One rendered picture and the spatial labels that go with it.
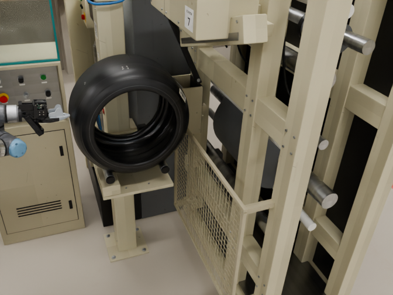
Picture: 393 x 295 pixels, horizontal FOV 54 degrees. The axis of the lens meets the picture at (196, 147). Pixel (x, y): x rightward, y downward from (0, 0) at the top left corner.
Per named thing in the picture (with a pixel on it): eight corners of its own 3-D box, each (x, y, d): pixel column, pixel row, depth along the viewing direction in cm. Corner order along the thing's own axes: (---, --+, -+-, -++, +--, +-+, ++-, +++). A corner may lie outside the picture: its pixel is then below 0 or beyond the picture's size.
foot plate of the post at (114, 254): (103, 235, 281) (103, 233, 280) (139, 226, 290) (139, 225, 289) (110, 263, 260) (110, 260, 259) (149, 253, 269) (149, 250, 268)
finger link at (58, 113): (70, 108, 172) (48, 109, 168) (70, 120, 175) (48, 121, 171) (69, 105, 174) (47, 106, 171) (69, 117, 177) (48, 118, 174)
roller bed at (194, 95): (167, 121, 243) (167, 76, 227) (189, 117, 248) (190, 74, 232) (177, 136, 228) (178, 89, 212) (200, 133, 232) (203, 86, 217)
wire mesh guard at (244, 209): (173, 204, 268) (174, 113, 231) (176, 203, 268) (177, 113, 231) (229, 314, 197) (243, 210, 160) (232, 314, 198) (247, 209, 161)
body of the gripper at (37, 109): (48, 106, 167) (17, 106, 162) (48, 124, 171) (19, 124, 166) (47, 99, 173) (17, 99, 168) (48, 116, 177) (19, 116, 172)
